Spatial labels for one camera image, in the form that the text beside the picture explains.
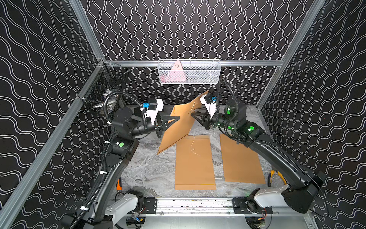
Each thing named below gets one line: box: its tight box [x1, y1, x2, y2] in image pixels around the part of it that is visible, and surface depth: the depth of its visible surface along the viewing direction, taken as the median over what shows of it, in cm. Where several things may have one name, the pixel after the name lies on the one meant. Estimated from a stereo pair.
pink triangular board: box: [165, 60, 186, 82], surface depth 92 cm
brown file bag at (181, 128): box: [157, 90, 210, 156], surface depth 61 cm
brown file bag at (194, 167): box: [174, 134, 217, 191], surface depth 92 cm
